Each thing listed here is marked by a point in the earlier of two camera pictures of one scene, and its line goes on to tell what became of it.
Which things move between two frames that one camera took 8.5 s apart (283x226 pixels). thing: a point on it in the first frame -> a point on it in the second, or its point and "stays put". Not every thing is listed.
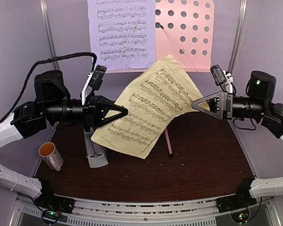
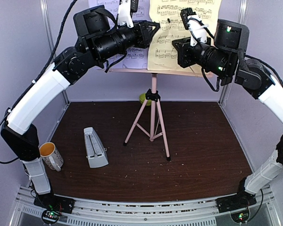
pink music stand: x=168 y=142 -> x=149 y=120
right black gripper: x=216 y=108 -> x=184 y=59
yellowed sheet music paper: x=161 y=95 -> x=162 y=54
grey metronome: x=96 y=152 stays put
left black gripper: x=94 y=113 -> x=144 y=36
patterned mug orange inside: x=51 y=156 stays put
